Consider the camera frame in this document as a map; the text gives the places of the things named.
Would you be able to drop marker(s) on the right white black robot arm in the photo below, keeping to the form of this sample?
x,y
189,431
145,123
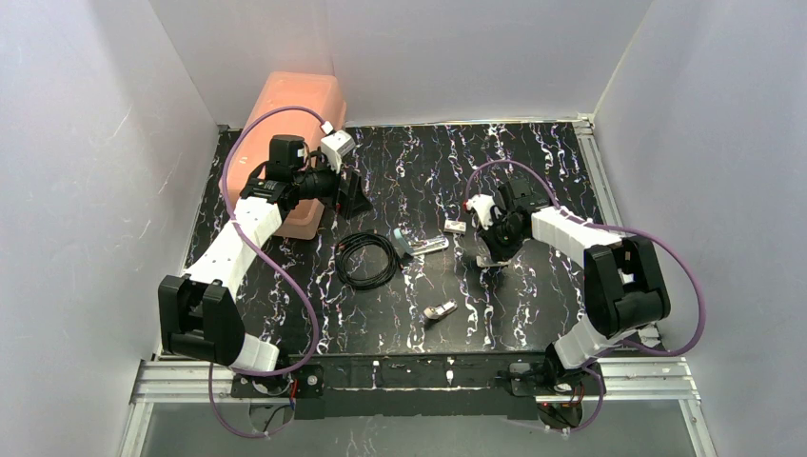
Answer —
x,y
623,287

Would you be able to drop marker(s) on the orange plastic storage box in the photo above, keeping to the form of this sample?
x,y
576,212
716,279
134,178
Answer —
x,y
323,94

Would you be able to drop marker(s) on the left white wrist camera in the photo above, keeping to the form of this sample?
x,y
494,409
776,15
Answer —
x,y
335,146

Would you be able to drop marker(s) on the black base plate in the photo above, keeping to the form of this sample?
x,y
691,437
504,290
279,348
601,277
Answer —
x,y
417,384

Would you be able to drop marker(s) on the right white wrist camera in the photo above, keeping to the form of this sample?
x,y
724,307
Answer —
x,y
480,205

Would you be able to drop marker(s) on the aluminium frame rail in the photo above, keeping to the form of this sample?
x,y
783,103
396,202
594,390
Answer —
x,y
415,177

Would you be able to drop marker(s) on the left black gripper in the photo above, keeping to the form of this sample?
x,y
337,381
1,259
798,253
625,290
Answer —
x,y
344,193

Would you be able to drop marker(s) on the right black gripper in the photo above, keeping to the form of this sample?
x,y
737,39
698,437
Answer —
x,y
495,241

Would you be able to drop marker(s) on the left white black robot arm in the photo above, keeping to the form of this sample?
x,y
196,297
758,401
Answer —
x,y
198,315

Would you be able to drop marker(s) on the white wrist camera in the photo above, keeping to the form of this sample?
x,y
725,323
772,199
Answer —
x,y
480,205
335,146

